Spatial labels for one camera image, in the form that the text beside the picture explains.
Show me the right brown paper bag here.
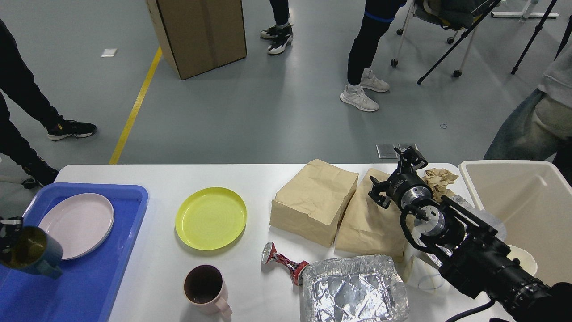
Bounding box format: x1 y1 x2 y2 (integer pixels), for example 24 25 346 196
335 168 406 262

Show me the pink mug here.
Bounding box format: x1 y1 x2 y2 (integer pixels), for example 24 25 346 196
183 264 233 321

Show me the white rolling chair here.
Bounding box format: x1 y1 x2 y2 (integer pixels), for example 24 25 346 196
391 0 490 77

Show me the crumpled brown paper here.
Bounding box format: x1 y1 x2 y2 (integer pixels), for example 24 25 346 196
421 168 459 203

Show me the aluminium foil container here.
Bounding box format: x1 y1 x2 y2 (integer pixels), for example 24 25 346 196
302 254 409 322

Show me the crushed red can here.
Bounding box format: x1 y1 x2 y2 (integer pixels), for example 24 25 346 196
260 241 310 287

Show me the left brown paper bag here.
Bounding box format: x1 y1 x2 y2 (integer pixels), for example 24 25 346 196
269 159 359 247

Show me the black camera tripod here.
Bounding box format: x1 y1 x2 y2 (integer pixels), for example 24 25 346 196
416 0 556 85

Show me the teal mug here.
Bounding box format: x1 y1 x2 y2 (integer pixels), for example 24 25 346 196
1 226 63 279

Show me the beige plastic bin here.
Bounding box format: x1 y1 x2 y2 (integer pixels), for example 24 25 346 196
459 160 572 285

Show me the person with black-white sneakers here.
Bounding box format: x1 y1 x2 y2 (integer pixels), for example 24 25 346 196
260 0 294 56

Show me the person with white sneakers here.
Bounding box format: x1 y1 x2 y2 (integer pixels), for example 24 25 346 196
340 0 407 112

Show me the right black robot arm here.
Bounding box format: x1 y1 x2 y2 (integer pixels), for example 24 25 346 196
369 145 571 322

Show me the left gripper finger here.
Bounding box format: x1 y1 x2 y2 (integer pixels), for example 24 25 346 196
0 217 23 253

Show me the cardboard box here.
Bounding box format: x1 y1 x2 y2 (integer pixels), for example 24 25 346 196
146 0 247 80

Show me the pink plate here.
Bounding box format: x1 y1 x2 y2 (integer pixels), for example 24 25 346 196
38 192 114 261

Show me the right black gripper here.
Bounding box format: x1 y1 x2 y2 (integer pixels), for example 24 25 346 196
368 147 433 209

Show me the white paper cup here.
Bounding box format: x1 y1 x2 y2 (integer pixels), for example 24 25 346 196
507 245 538 276

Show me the metal floor socket plate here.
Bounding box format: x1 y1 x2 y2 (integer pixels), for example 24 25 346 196
376 143 421 159

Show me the blue plastic tray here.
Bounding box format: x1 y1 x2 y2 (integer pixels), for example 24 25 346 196
0 182 148 322

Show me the yellow plate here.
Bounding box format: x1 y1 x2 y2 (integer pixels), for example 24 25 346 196
174 187 248 251

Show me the brown paper bag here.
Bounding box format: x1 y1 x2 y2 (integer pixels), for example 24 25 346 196
269 159 359 247
335 168 406 262

